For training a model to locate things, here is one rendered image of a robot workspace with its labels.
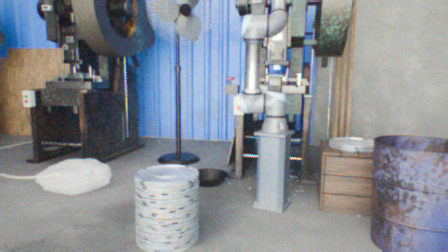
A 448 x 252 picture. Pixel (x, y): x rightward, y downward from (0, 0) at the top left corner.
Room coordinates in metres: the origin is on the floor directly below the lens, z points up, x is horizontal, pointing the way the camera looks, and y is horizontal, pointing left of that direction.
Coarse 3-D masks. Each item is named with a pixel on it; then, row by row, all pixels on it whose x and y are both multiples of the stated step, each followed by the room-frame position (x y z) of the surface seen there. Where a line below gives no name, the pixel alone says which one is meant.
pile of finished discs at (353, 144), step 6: (336, 138) 2.11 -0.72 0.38; (342, 138) 2.12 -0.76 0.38; (348, 138) 2.13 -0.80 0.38; (354, 138) 2.12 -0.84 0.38; (360, 138) 2.11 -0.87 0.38; (330, 144) 1.99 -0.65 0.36; (336, 144) 1.93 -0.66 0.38; (342, 144) 1.92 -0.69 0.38; (348, 144) 1.93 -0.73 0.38; (354, 144) 1.93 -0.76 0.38; (360, 144) 1.92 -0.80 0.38; (366, 144) 1.94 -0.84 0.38; (372, 144) 1.94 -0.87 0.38; (348, 150) 1.87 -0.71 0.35; (354, 150) 1.88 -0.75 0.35; (360, 150) 1.85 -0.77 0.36; (366, 150) 1.85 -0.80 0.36; (372, 150) 1.86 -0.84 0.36
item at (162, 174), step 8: (152, 168) 1.58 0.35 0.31; (160, 168) 1.59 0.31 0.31; (168, 168) 1.59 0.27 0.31; (176, 168) 1.59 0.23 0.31; (184, 168) 1.59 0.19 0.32; (192, 168) 1.59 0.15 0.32; (136, 176) 1.45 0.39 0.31; (144, 176) 1.45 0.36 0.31; (152, 176) 1.45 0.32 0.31; (160, 176) 1.44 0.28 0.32; (168, 176) 1.44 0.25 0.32; (176, 176) 1.45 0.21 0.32; (184, 176) 1.46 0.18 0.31; (192, 176) 1.46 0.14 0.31
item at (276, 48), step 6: (282, 30) 2.60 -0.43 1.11; (276, 36) 2.61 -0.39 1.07; (282, 36) 2.60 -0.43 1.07; (270, 42) 2.61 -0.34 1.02; (276, 42) 2.61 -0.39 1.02; (282, 42) 2.60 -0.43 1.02; (270, 48) 2.60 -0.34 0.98; (276, 48) 2.61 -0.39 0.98; (282, 48) 2.60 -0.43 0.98; (270, 54) 2.58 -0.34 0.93; (276, 54) 2.58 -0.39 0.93; (282, 54) 2.57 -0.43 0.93
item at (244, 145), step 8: (240, 120) 2.44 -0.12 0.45; (248, 120) 2.81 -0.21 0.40; (240, 128) 2.44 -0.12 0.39; (248, 128) 2.75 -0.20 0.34; (240, 136) 2.44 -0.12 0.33; (240, 144) 2.44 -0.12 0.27; (248, 144) 2.85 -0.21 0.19; (240, 152) 2.44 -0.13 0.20; (248, 152) 2.86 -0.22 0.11; (240, 160) 2.44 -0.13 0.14; (248, 160) 2.82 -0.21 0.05; (232, 168) 2.62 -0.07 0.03; (240, 168) 2.44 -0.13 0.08; (232, 176) 2.43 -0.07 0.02; (240, 176) 2.42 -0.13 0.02
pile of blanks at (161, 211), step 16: (144, 192) 1.38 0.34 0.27; (160, 192) 1.35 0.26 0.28; (176, 192) 1.36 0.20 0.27; (192, 192) 1.42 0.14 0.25; (144, 208) 1.37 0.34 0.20; (160, 208) 1.36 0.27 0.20; (176, 208) 1.37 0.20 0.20; (192, 208) 1.42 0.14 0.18; (144, 224) 1.37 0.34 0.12; (160, 224) 1.35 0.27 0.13; (176, 224) 1.37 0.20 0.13; (192, 224) 1.42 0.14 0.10; (144, 240) 1.37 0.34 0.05; (160, 240) 1.35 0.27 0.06; (176, 240) 1.36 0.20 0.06; (192, 240) 1.42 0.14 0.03
